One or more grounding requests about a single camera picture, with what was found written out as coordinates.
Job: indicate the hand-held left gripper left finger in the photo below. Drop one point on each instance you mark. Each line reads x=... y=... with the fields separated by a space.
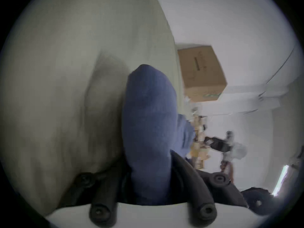
x=108 y=189

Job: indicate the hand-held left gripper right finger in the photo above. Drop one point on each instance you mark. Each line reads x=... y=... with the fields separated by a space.
x=192 y=184

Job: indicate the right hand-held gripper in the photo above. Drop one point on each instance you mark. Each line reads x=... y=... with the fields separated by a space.
x=238 y=151

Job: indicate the dark blue garment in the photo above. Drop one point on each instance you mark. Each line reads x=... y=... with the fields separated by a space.
x=147 y=127

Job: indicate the person's right hand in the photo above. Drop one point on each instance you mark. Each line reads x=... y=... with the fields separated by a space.
x=226 y=168

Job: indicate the brown cardboard carton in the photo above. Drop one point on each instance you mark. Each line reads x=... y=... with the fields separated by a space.
x=201 y=72

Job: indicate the bed with beige sheet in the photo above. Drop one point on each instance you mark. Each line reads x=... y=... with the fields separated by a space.
x=59 y=79

